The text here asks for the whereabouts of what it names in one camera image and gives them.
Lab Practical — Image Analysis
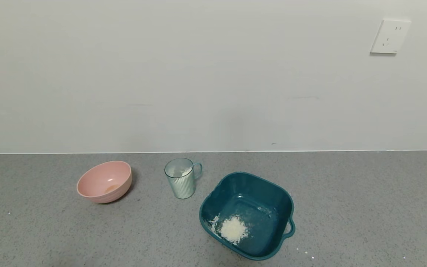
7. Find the clear ribbed cup with handle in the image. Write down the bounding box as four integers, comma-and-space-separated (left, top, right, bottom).
164, 158, 203, 200

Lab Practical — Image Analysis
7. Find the white powder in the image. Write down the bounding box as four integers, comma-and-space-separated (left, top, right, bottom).
219, 216, 248, 245

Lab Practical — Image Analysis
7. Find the pink plastic bowl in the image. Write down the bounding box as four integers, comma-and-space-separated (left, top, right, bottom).
76, 161, 133, 204

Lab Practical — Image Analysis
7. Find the teal square plastic basin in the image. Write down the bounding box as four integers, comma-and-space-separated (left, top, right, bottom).
199, 171, 295, 261

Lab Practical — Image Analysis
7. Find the white wall socket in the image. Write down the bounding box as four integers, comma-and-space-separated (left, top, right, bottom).
370, 19, 411, 55

